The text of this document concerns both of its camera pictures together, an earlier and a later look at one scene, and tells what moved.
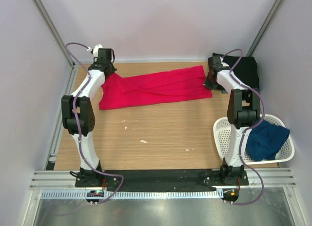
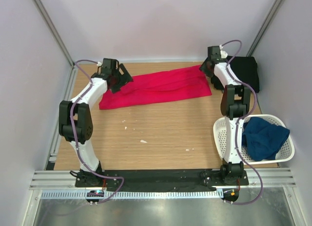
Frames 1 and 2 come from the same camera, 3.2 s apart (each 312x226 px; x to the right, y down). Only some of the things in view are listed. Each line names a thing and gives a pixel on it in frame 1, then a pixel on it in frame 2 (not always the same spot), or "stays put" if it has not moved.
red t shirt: (121, 90) stays put
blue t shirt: (265, 140) stays put
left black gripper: (113, 69) to (126, 78)
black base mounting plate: (163, 178) stays put
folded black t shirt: (244, 68) stays put
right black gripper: (208, 85) to (203, 67)
